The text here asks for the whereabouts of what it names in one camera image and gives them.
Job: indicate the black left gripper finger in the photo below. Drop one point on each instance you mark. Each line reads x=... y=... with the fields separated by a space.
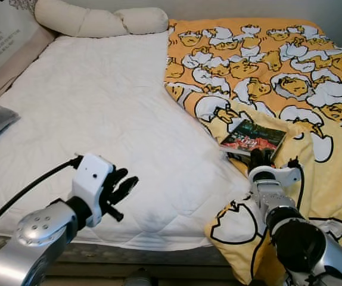
x=127 y=187
x=117 y=179

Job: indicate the dark cover paperback book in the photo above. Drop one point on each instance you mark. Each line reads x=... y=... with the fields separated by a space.
x=251 y=136

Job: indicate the yellow egg print blanket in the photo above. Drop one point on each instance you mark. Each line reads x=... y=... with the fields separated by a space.
x=278 y=71

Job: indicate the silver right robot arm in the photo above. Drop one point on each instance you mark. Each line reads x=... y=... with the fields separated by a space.
x=332 y=262

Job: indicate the grey quilted mattress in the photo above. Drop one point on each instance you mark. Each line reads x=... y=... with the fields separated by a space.
x=129 y=253

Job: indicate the white quilted mattress pad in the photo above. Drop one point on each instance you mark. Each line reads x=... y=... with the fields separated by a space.
x=99 y=119

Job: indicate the grey left robot leg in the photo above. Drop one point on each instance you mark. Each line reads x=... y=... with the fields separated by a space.
x=140 y=279

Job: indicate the beige bolster pillow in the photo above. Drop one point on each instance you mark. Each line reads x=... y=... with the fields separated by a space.
x=87 y=21

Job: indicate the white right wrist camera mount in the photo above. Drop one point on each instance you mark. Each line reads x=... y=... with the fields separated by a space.
x=272 y=174

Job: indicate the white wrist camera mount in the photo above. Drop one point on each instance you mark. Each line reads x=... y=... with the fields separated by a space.
x=272 y=174
x=90 y=179

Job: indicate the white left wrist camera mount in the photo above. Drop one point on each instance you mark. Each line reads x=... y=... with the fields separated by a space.
x=90 y=179

